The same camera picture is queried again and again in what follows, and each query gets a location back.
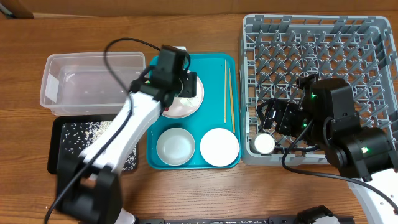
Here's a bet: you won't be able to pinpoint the white cup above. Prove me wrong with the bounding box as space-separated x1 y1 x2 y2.
250 133 275 154

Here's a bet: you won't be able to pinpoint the grey bowl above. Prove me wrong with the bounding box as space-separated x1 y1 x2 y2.
156 128 195 166

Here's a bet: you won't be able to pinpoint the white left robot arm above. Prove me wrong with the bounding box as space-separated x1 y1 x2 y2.
51 67 197 223

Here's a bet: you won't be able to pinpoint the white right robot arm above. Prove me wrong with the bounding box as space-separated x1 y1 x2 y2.
256 74 397 223

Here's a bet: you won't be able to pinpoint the large white plate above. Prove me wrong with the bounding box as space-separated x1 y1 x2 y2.
162 77 205 119

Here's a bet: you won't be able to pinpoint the teal plastic tray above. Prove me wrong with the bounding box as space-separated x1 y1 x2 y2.
146 53 241 170

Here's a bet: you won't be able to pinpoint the right wooden chopstick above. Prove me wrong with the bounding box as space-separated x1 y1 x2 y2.
228 68 236 133

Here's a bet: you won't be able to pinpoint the grey dish rack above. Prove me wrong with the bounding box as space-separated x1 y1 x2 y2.
239 14 397 166

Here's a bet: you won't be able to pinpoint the small white plate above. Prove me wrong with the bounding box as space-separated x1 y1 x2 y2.
200 128 240 167

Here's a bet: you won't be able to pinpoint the clear plastic bin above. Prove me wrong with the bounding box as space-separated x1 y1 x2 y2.
39 51 146 116

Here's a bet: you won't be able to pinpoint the scattered rice grains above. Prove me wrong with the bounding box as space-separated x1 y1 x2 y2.
60 120 137 171

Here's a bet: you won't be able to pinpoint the black tray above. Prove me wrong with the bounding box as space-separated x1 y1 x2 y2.
47 114 139 175

